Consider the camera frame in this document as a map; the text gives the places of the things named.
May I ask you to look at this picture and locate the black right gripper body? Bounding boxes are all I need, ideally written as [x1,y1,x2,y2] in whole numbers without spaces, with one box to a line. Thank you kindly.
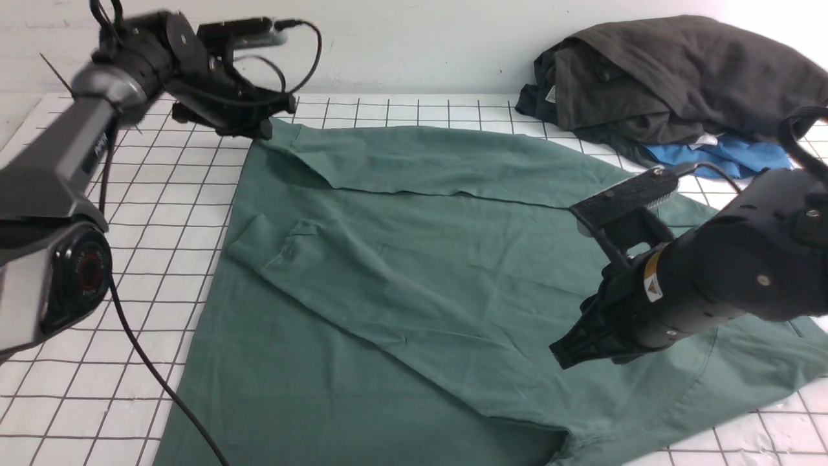
[550,259,686,370]

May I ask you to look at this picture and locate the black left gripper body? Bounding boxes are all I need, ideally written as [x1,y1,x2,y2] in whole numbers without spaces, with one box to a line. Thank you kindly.
[165,39,298,140]

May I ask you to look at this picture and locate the green long-sleeve top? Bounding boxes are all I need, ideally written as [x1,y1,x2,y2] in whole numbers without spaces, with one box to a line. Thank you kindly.
[177,120,826,465]

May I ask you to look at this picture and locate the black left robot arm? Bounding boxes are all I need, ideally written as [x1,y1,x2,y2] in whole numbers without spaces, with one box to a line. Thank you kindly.
[1,1,300,361]

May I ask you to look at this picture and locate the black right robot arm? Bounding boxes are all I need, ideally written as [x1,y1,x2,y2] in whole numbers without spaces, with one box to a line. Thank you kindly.
[550,168,826,369]

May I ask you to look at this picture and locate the blue garment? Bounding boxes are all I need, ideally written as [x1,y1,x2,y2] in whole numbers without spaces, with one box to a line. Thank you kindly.
[644,133,792,180]

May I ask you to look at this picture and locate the dark grey-brown garment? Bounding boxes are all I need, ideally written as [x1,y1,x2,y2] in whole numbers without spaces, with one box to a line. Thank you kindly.
[560,15,827,144]

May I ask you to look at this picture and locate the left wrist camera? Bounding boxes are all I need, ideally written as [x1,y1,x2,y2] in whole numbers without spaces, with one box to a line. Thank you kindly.
[196,17,288,53]

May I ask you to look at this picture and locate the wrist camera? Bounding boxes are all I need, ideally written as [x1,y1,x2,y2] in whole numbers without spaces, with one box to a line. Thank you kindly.
[196,17,288,53]
[569,166,679,229]

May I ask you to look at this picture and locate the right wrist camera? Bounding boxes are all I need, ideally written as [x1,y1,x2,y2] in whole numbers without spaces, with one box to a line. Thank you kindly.
[569,166,679,229]

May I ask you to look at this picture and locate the black right camera cable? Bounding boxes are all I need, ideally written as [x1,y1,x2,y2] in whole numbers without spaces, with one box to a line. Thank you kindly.
[673,107,828,195]

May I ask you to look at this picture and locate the black camera cable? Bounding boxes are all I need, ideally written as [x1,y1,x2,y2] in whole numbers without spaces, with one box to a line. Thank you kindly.
[673,107,828,195]
[91,0,323,466]

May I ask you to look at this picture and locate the black left camera cable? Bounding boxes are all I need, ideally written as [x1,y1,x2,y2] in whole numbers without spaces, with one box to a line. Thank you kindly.
[91,0,323,466]

